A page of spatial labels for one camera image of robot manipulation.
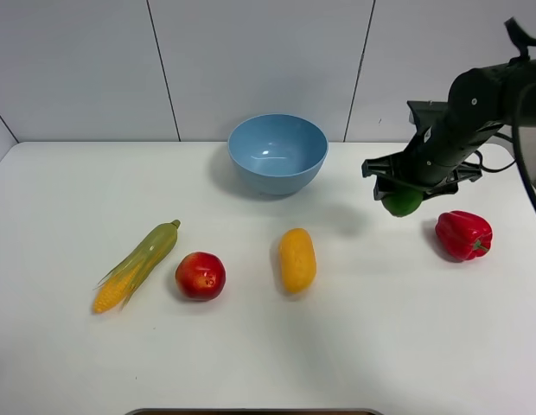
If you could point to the yellow mango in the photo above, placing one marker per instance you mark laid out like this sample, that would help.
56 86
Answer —
297 260

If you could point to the blue plastic bowl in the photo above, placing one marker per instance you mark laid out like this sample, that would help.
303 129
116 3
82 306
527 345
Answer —
277 154

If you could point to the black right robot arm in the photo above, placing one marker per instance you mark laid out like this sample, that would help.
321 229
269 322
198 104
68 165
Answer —
480 102

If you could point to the red bell pepper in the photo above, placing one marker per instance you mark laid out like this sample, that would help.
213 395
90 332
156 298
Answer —
464 236

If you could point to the red yellow apple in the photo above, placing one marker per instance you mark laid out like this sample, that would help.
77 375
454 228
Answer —
200 276

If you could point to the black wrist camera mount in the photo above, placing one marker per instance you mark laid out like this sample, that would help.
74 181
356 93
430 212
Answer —
424 114

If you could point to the green lime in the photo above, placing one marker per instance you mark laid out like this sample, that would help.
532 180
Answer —
403 203

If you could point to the corn cob with husk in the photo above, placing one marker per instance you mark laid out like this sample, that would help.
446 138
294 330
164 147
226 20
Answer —
118 286

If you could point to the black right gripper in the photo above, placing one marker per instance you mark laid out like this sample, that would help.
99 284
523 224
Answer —
435 162

